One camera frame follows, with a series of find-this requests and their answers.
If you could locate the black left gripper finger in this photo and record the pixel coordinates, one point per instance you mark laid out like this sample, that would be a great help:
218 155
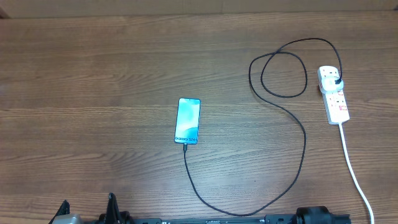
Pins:
63 210
112 212

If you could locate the blue Galaxy smartphone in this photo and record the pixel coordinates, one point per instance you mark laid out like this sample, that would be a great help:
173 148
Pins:
187 122

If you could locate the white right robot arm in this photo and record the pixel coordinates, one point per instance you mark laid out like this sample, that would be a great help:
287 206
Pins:
312 215

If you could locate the white charger adapter plug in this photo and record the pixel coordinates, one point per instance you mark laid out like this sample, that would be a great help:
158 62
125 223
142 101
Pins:
328 85

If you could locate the white power strip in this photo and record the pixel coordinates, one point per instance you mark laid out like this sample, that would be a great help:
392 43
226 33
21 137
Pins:
335 103

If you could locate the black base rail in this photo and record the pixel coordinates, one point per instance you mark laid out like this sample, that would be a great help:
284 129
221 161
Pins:
268 219

